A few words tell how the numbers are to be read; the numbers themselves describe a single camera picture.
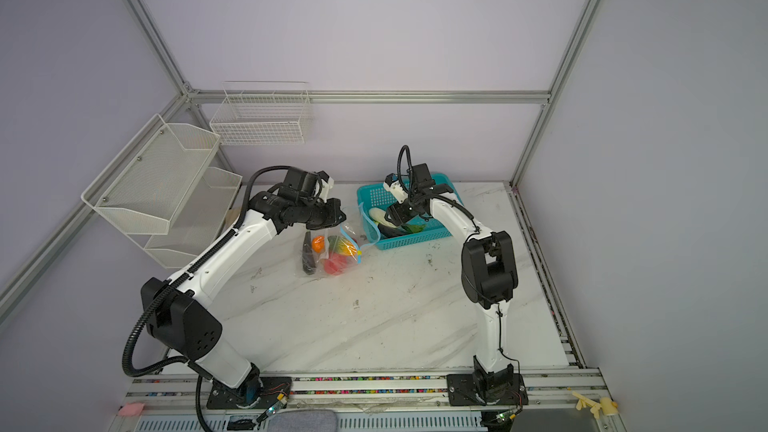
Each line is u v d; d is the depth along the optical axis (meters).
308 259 0.93
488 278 0.54
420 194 0.69
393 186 0.86
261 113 0.95
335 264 0.85
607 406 0.70
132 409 0.70
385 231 1.01
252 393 0.66
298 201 0.62
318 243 0.98
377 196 1.11
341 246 0.84
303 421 0.68
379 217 1.05
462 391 0.73
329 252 0.87
